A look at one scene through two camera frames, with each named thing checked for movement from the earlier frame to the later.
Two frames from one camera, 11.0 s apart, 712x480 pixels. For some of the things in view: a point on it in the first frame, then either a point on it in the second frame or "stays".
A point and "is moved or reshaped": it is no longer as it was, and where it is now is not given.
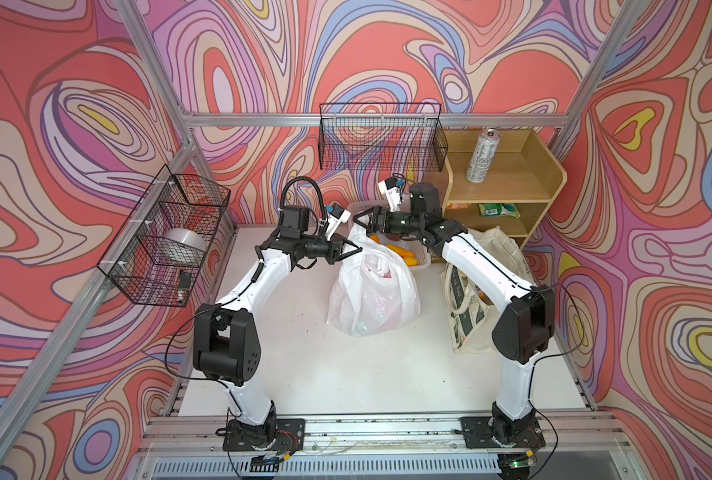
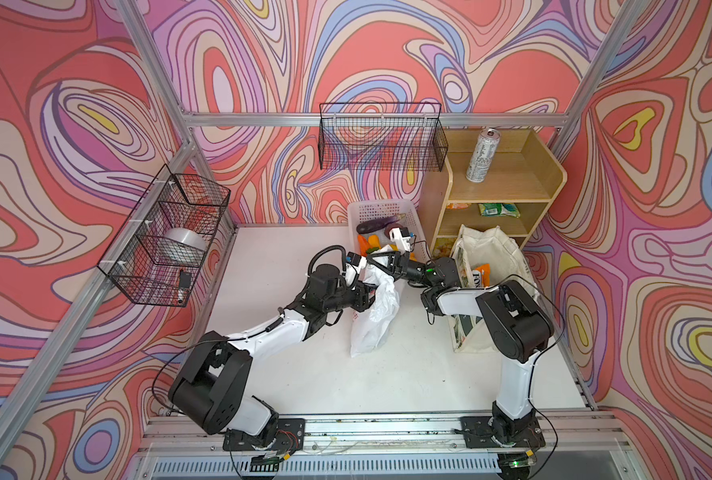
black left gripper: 333,247 to 360,296
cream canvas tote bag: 470,308 stays
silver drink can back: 483,156 stays
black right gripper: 374,223 to 393,265
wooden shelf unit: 502,178 stays
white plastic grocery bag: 374,292 is moved or reshaped
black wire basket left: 157,255 stays
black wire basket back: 382,137 stays
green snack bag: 499,209 stays
